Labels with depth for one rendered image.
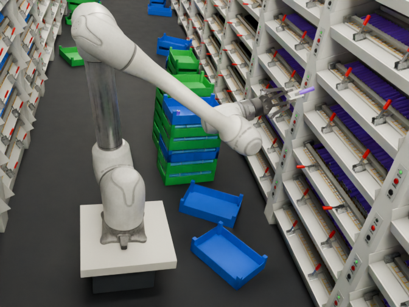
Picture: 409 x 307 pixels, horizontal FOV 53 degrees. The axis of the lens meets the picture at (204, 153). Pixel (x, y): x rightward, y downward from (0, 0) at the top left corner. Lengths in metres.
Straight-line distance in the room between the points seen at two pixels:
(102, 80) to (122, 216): 0.51
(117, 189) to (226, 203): 0.91
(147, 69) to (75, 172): 1.21
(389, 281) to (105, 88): 1.15
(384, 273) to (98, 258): 1.00
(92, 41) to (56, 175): 1.27
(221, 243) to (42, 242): 0.84
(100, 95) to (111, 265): 0.63
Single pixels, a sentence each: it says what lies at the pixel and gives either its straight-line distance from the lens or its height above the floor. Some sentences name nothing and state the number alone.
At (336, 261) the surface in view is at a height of 0.30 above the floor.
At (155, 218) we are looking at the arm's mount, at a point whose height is 0.24.
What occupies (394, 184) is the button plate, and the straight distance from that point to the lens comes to 1.38.
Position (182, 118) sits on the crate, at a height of 0.44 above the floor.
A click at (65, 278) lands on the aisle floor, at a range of 1.90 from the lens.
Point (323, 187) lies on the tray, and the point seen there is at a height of 0.49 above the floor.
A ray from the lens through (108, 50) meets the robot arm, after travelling 1.30.
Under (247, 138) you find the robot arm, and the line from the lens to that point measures 1.42.
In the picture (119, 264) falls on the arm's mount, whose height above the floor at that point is 0.24.
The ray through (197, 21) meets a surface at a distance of 4.36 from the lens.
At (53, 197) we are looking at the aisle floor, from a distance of 2.29.
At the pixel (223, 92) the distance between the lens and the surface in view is 3.29.
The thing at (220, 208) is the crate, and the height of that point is 0.00.
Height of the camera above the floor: 1.45
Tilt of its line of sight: 33 degrees down
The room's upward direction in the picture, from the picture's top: 10 degrees clockwise
